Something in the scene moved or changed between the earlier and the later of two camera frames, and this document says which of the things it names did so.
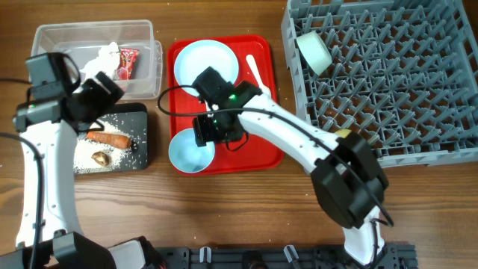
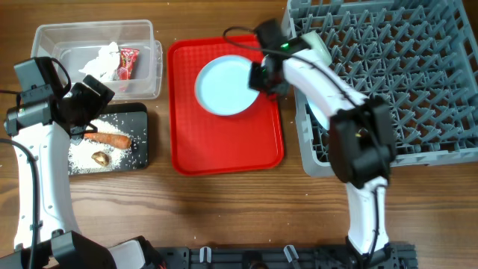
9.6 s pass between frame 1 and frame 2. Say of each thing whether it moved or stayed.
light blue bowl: moved
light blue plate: moved
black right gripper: moved
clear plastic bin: stayed
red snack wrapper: stayed
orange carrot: stayed
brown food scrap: stayed
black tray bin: stayed
